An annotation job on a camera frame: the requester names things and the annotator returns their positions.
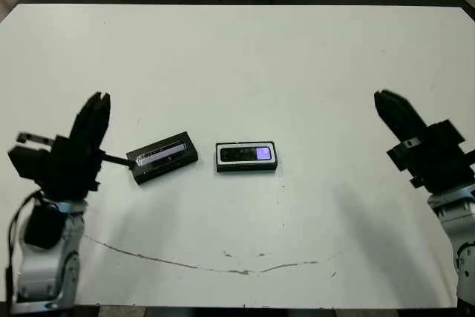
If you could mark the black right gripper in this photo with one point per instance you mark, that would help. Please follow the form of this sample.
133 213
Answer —
441 161

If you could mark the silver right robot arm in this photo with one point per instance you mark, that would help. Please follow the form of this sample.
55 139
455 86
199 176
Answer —
460 228

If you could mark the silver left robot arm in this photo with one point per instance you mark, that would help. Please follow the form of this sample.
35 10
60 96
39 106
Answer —
44 265

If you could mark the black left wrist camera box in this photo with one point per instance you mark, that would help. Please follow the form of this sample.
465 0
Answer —
27 163

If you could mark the small black phone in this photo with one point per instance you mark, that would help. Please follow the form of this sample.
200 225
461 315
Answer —
239 153

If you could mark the black box lid shiny print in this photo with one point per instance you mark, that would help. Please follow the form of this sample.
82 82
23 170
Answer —
163 157

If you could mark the black box with white insert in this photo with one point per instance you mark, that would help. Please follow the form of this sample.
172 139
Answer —
246 168

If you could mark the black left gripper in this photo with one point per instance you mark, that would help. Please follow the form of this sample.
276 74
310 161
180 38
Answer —
70 172

